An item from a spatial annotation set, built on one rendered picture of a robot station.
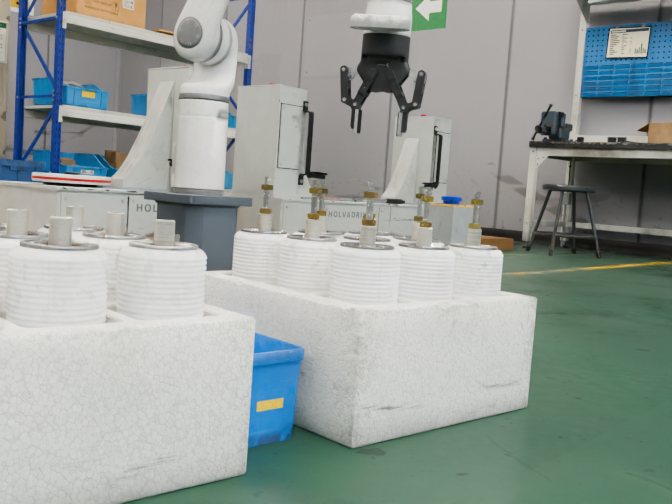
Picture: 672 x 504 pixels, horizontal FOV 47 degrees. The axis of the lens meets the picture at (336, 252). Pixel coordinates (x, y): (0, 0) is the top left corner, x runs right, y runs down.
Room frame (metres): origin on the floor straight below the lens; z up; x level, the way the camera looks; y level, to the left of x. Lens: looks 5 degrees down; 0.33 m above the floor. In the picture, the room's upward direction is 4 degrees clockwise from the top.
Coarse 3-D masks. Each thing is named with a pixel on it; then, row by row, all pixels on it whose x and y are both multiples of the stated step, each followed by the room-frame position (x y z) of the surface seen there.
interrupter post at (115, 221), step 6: (108, 216) 0.94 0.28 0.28; (114, 216) 0.94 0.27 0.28; (120, 216) 0.94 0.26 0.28; (108, 222) 0.94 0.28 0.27; (114, 222) 0.94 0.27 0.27; (120, 222) 0.94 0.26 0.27; (108, 228) 0.94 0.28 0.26; (114, 228) 0.94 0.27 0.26; (120, 228) 0.94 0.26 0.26; (108, 234) 0.94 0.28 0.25; (114, 234) 0.94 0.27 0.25; (120, 234) 0.94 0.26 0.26
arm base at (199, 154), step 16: (192, 112) 1.42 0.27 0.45; (208, 112) 1.42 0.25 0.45; (224, 112) 1.44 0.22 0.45; (192, 128) 1.42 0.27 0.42; (208, 128) 1.42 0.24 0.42; (224, 128) 1.45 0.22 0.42; (176, 144) 1.45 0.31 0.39; (192, 144) 1.42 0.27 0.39; (208, 144) 1.42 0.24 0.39; (224, 144) 1.45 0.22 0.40; (176, 160) 1.44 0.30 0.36; (192, 160) 1.42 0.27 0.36; (208, 160) 1.42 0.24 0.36; (224, 160) 1.45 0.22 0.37; (176, 176) 1.44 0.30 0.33; (192, 176) 1.42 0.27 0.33; (208, 176) 1.42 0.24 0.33; (224, 176) 1.46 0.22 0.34; (176, 192) 1.43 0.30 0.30; (192, 192) 1.42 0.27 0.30; (208, 192) 1.42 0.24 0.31
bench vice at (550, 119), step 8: (544, 112) 5.46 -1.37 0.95; (552, 112) 5.42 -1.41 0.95; (560, 112) 5.43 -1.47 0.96; (544, 120) 5.46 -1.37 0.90; (552, 120) 5.41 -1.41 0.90; (560, 120) 5.48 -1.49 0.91; (536, 128) 5.35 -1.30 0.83; (544, 128) 5.36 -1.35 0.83; (552, 128) 5.41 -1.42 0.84; (560, 128) 5.48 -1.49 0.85; (568, 128) 5.56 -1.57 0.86; (552, 136) 5.52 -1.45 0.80; (560, 136) 5.48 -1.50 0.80; (568, 136) 5.56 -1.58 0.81
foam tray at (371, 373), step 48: (240, 288) 1.16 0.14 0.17; (288, 336) 1.07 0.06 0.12; (336, 336) 1.00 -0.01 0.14; (384, 336) 1.00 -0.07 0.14; (432, 336) 1.06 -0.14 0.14; (480, 336) 1.14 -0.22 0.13; (528, 336) 1.22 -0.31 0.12; (336, 384) 1.00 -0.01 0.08; (384, 384) 1.00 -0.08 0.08; (432, 384) 1.07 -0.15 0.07; (480, 384) 1.14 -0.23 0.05; (528, 384) 1.23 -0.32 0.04; (336, 432) 0.99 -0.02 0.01; (384, 432) 1.01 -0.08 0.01
